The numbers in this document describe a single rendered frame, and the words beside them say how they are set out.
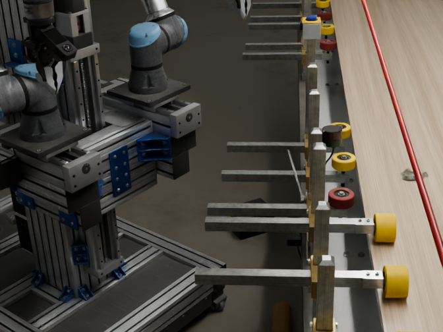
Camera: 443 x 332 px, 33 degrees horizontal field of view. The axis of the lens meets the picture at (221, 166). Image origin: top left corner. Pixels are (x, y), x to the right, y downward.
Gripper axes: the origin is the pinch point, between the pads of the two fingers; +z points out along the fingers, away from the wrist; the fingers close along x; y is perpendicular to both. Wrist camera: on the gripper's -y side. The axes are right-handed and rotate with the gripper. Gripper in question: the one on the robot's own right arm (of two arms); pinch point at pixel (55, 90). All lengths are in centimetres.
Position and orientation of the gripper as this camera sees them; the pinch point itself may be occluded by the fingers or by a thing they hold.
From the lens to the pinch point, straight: 212.0
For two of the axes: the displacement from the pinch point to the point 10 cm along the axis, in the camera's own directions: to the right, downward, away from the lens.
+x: -6.3, 3.7, -6.8
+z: 0.4, 8.9, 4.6
